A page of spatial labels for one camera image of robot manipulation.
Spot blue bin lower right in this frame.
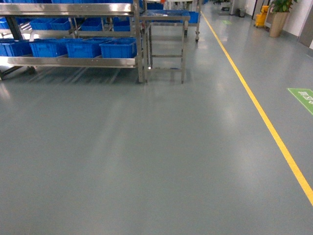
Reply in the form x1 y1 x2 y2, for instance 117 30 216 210
100 38 137 58

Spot blue bin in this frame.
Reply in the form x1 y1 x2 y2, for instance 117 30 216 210
100 38 137 58
66 38 111 58
29 39 81 57
0 39 32 57

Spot blue bin lower left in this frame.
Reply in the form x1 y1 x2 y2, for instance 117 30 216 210
0 39 32 57

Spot small stainless steel table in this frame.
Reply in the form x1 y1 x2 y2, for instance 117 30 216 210
140 10 190 83

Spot yellow mop bucket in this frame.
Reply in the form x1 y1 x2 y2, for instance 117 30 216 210
254 5 269 28

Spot green floor sign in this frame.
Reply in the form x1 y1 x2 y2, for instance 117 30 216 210
288 88 313 115

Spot stainless steel flow rack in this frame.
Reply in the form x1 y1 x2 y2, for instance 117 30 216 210
0 0 144 83

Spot potted plant tall planter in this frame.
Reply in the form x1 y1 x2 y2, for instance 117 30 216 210
269 0 298 38

